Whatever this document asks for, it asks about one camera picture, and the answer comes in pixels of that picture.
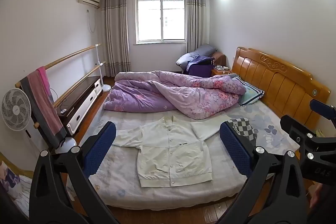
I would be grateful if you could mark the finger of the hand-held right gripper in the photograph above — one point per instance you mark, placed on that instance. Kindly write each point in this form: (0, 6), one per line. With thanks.
(295, 129)
(324, 108)

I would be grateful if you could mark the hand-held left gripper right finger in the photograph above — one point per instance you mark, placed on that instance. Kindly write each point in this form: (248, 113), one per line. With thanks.
(233, 148)

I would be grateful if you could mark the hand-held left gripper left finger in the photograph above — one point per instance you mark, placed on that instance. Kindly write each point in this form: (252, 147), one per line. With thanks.
(101, 145)

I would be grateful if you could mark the white button jacket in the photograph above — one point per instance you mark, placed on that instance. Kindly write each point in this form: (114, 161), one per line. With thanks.
(168, 155)

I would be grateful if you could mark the person's right hand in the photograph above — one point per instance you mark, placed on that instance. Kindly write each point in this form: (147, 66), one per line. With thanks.
(315, 196)

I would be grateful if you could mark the black white checkered cloth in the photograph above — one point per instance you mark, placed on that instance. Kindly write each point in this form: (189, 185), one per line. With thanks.
(245, 129)

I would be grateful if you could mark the bed with floral sheet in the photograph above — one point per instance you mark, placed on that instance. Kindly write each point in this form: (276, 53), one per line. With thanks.
(119, 176)

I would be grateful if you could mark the dark top white cabinet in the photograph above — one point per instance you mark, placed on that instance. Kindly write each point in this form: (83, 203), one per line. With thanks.
(78, 108)

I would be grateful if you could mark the wooden headboard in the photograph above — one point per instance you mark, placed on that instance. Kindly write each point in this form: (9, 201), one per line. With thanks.
(283, 85)

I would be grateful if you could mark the teal pillow with blue stripes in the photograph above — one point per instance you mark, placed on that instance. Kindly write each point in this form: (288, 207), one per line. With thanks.
(250, 94)

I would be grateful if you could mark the purple floral quilt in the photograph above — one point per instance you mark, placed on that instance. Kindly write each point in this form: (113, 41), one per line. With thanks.
(147, 98)

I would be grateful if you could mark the pink towel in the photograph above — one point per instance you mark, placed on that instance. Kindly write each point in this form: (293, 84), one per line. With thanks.
(42, 98)

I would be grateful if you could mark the wooden nightstand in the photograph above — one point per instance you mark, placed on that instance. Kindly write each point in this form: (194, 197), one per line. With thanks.
(218, 72)

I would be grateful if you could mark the tissue box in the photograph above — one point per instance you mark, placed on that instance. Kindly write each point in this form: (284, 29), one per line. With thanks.
(220, 67)

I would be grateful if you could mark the dark purple cloth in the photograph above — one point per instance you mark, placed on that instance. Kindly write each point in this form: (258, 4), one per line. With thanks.
(197, 66)

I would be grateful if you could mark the grey towel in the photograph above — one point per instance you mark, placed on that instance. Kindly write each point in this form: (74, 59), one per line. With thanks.
(27, 92)

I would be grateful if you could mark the brown armchair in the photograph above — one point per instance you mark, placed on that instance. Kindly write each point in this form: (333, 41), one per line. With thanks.
(220, 57)

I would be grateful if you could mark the white standing fan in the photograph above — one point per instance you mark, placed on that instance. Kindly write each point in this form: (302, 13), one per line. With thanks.
(15, 108)

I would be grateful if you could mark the printed blanket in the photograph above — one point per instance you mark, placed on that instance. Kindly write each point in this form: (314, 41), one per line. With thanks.
(13, 182)

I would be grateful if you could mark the wooden double barre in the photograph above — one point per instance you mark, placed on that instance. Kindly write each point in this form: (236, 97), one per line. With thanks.
(73, 53)

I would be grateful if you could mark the grey striped curtain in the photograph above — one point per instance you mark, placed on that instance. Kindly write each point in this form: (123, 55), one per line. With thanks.
(115, 35)
(195, 19)

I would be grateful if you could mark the white framed window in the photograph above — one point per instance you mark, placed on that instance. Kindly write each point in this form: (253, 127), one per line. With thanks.
(160, 19)

